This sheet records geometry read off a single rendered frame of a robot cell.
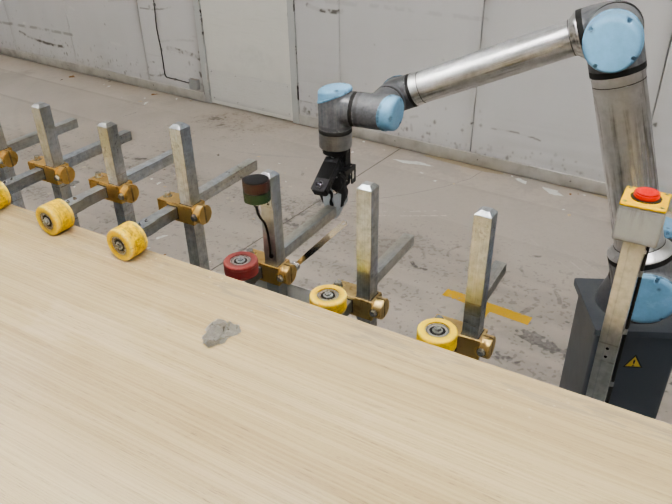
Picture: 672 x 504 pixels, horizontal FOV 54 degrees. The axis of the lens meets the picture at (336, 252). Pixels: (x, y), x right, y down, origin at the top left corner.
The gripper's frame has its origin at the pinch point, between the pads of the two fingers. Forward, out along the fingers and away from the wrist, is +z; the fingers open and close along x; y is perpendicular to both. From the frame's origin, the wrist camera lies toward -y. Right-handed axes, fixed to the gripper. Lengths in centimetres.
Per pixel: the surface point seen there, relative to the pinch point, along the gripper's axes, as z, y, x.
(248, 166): -13.0, -6.8, 23.5
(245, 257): -7.8, -40.3, -0.2
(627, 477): -7, -63, -88
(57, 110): 83, 183, 366
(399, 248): -2.1, -10.7, -26.0
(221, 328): -9, -65, -13
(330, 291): -7.7, -42.7, -24.7
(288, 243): -3.4, -24.0, -1.0
